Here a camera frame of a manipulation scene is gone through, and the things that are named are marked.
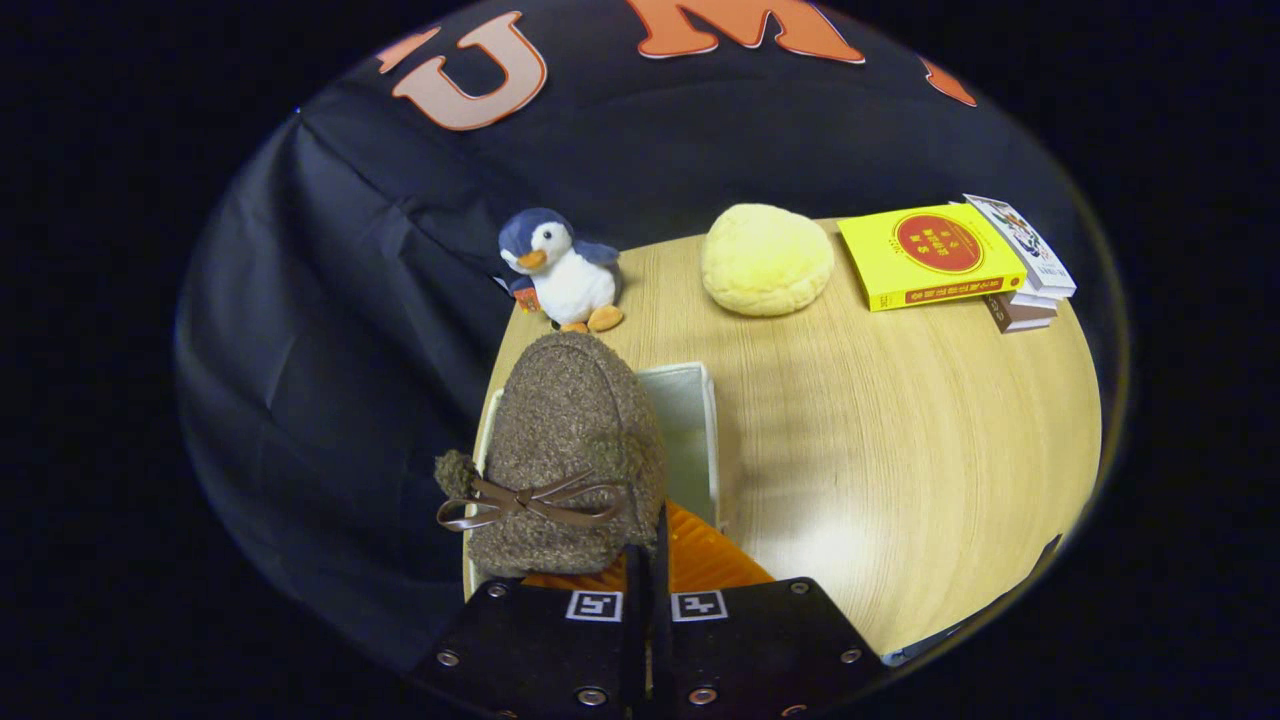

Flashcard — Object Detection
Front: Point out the penguin plush toy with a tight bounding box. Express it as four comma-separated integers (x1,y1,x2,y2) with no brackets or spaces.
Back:
497,207,626,334

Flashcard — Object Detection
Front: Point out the yellow book red circle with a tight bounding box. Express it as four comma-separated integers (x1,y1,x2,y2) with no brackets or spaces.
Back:
837,203,1028,312

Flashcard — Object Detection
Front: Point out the brown cover book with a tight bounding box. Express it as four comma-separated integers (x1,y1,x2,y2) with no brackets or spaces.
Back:
983,292,1059,334

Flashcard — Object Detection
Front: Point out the brown fleece shoe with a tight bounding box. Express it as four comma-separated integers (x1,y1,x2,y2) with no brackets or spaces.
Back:
435,332,669,581

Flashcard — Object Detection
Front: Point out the beige fabric storage box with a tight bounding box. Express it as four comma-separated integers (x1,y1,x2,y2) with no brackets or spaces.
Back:
465,362,721,596

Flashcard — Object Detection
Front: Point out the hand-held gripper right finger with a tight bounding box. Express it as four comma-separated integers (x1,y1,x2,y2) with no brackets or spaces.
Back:
655,500,891,720

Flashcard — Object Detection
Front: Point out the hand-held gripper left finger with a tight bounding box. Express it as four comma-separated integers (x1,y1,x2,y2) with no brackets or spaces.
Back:
412,545,651,720

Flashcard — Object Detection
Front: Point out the white illustrated book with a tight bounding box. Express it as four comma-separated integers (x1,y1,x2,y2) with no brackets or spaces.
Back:
963,194,1078,299

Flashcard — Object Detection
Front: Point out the yellow round plush cushion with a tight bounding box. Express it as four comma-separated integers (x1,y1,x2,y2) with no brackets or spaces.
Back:
700,203,836,318

